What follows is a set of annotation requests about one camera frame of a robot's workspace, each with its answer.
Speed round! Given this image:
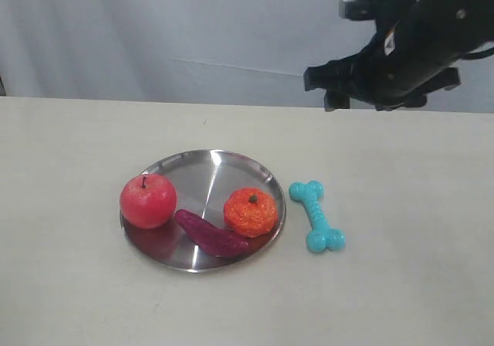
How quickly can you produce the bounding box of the orange mandarin fruit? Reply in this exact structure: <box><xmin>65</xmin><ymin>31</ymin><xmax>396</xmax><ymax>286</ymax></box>
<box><xmin>223</xmin><ymin>188</ymin><xmax>279</xmax><ymax>238</ymax></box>

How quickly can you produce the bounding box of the round stainless steel plate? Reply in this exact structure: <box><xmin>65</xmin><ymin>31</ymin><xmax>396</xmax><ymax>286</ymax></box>
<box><xmin>120</xmin><ymin>149</ymin><xmax>286</xmax><ymax>273</ymax></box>

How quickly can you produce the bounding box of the white backdrop cloth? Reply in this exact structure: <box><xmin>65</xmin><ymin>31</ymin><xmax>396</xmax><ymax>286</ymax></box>
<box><xmin>1</xmin><ymin>0</ymin><xmax>493</xmax><ymax>112</ymax></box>

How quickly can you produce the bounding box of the red apple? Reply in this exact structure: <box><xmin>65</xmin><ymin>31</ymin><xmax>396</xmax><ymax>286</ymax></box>
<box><xmin>119</xmin><ymin>174</ymin><xmax>178</xmax><ymax>229</ymax></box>

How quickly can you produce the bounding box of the teal toy bone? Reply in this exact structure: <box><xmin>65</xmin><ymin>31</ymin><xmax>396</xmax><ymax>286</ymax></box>
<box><xmin>289</xmin><ymin>180</ymin><xmax>346</xmax><ymax>253</ymax></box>

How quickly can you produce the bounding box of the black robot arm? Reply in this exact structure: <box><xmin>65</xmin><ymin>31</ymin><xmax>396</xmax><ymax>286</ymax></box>
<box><xmin>303</xmin><ymin>0</ymin><xmax>493</xmax><ymax>111</ymax></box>

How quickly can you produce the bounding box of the purple sweet potato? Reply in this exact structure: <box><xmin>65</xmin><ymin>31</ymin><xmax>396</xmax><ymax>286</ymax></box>
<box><xmin>175</xmin><ymin>209</ymin><xmax>249</xmax><ymax>259</ymax></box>

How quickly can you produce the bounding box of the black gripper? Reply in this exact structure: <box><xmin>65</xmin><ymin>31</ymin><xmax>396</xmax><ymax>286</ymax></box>
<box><xmin>303</xmin><ymin>0</ymin><xmax>493</xmax><ymax>112</ymax></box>

